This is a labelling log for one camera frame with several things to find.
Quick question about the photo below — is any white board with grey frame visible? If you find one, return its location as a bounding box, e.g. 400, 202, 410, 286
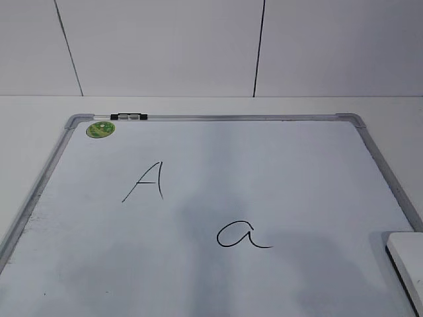
1, 114, 422, 316

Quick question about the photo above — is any white board eraser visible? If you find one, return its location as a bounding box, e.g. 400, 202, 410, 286
385, 232, 422, 316

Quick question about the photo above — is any black and silver board clip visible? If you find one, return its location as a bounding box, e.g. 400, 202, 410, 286
110, 113, 148, 121

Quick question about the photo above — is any round green sticker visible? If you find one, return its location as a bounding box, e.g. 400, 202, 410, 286
86, 122, 116, 139

